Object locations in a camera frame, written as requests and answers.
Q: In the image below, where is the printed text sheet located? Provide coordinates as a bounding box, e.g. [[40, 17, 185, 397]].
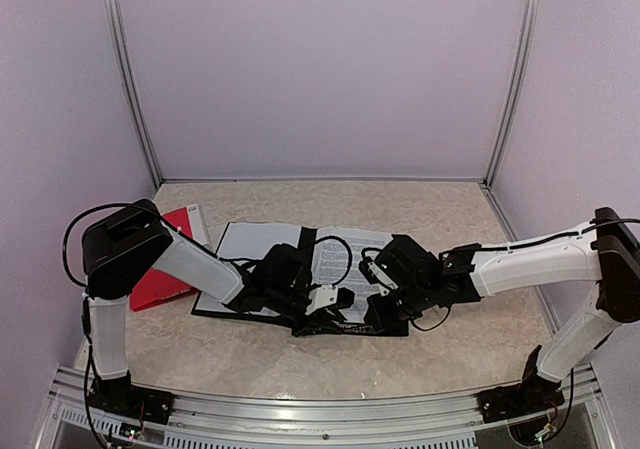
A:
[[311, 226, 392, 324]]

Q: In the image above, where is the aluminium front rail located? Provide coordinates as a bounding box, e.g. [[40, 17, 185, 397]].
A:
[[47, 363, 614, 449]]

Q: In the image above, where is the aluminium frame post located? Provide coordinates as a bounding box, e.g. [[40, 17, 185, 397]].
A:
[[104, 0, 164, 190], [483, 0, 540, 191]]

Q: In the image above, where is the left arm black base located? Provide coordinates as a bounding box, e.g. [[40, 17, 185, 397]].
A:
[[88, 373, 175, 425]]

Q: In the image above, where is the left aluminium frame post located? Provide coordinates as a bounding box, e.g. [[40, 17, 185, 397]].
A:
[[104, 0, 164, 190]]

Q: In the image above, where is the black folder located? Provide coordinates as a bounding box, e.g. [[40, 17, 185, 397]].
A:
[[191, 222, 409, 338]]

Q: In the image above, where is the right aluminium frame post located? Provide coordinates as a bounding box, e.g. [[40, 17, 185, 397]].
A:
[[483, 0, 540, 191]]

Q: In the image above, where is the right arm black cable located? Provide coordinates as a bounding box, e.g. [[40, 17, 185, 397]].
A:
[[359, 218, 640, 423]]

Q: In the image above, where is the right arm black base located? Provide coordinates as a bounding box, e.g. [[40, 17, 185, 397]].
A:
[[476, 345, 565, 423]]

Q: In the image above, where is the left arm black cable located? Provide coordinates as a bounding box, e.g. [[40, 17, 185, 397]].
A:
[[62, 202, 354, 443]]

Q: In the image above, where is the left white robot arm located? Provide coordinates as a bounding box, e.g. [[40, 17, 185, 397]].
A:
[[82, 199, 354, 414]]

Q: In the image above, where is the red folder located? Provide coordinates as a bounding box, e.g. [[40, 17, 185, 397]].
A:
[[128, 204, 211, 313]]

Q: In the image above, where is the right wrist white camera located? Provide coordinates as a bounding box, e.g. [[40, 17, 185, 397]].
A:
[[359, 257, 398, 297]]

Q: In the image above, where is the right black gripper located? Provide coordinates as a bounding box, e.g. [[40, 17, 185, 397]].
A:
[[365, 279, 434, 332]]

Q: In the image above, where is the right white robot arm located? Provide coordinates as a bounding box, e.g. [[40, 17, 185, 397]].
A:
[[359, 207, 639, 413]]

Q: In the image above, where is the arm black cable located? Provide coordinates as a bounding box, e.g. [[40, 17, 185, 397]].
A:
[[359, 218, 640, 423], [62, 202, 354, 443]]

